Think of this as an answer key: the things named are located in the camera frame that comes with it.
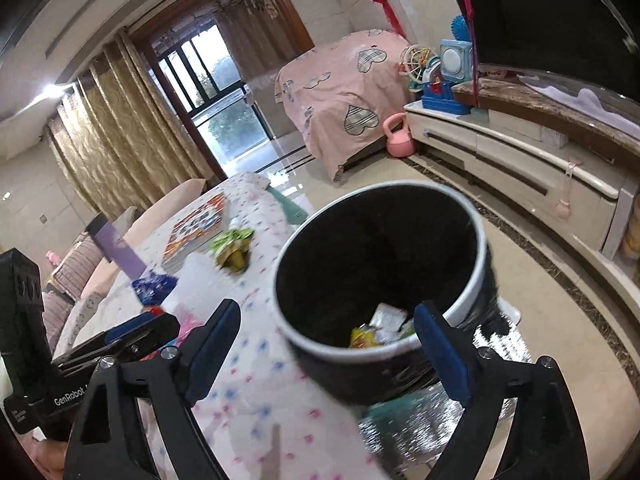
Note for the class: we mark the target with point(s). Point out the yellow wrapper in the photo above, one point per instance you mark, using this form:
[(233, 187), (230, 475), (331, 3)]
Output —
[(365, 337)]

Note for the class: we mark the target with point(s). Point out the orange children's book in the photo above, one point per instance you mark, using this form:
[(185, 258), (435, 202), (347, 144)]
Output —
[(195, 230)]

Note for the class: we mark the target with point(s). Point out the blue spiky ball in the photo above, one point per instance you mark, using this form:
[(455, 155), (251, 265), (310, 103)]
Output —
[(461, 27)]

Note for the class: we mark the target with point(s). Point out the black television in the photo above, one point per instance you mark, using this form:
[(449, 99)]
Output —
[(540, 10)]

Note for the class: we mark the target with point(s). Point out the white wrapper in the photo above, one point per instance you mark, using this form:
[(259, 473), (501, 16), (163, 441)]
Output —
[(387, 317)]

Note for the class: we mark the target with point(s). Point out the pink kettlebell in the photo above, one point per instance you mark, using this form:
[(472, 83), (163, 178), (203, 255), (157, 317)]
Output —
[(397, 140)]

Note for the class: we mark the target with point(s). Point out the purple box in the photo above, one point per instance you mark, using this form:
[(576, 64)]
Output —
[(117, 250)]

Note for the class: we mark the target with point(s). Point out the silver foil mat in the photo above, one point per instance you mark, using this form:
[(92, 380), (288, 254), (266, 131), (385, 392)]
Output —
[(425, 440)]

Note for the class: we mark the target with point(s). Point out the green drink pouch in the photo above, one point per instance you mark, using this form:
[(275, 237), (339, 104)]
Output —
[(232, 250)]

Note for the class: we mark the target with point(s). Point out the pale lavender cloth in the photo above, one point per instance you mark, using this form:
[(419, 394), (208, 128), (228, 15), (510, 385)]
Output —
[(590, 100)]

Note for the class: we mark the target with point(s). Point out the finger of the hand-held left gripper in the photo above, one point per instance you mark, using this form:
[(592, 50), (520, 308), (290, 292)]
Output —
[(137, 322), (125, 345)]

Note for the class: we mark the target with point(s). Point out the red hanging knot decoration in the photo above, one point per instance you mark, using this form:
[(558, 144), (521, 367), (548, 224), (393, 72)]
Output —
[(380, 0)]

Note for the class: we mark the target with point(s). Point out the glass balcony door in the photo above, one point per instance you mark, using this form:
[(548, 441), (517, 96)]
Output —
[(220, 105)]

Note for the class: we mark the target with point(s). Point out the floral white tablecloth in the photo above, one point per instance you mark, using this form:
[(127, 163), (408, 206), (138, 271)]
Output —
[(260, 385)]

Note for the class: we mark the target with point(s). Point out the white tv cabinet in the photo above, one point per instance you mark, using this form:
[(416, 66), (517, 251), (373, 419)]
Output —
[(500, 160)]

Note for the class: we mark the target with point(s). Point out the pink heart print cover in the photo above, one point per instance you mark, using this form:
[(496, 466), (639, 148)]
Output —
[(340, 85)]

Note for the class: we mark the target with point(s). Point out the beige sofa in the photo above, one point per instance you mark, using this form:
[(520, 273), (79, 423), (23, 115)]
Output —
[(170, 200)]

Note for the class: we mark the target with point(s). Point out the light blue square toy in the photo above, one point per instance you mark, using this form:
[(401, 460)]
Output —
[(456, 60)]

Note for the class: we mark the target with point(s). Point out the beige patterned curtain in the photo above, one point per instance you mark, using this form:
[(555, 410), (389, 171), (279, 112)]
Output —
[(125, 125)]

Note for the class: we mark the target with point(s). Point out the thin red pole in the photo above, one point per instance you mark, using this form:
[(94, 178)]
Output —
[(470, 35)]

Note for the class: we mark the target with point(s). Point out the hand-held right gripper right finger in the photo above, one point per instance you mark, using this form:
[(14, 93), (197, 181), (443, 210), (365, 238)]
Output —
[(442, 352)]

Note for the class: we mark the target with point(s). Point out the white foam block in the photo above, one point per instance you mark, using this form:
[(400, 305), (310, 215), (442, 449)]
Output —
[(195, 285)]

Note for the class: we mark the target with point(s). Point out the toy ferris wheel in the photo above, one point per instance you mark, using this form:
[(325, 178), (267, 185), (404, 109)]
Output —
[(420, 67)]

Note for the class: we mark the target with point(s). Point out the blue and red toy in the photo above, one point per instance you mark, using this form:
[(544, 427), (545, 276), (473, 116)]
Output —
[(442, 100)]

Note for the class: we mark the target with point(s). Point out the blue snack packet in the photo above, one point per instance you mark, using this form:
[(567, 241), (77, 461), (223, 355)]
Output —
[(152, 287)]

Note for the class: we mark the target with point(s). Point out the black bin with white rim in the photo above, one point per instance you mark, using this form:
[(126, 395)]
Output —
[(360, 240)]

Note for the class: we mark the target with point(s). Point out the striped cushion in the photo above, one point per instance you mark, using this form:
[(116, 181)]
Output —
[(80, 265)]

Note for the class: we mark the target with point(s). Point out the wooden door frame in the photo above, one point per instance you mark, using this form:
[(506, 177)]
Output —
[(280, 0)]

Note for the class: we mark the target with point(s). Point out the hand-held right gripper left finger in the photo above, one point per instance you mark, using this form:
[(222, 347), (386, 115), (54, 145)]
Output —
[(216, 332)]

